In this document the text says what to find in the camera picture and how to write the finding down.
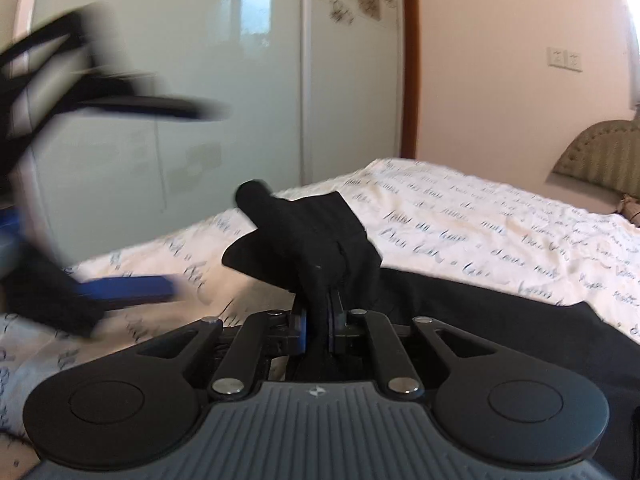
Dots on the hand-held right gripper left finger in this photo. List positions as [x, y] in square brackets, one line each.
[300, 332]

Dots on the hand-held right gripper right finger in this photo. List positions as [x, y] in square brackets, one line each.
[334, 332]

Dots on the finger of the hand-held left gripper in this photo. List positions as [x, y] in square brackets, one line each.
[150, 106]
[130, 287]

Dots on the black pants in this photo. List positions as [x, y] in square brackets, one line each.
[320, 240]

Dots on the white glossy wardrobe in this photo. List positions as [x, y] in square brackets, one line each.
[225, 60]

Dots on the white printed blanket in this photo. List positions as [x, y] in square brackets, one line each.
[475, 210]

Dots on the brown wooden wardrobe trim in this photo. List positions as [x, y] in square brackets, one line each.
[410, 60]

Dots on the olive padded headboard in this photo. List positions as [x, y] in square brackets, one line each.
[600, 155]

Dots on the patterned pillow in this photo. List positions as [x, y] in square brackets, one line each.
[631, 210]

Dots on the white wall switch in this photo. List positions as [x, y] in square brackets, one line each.
[565, 59]

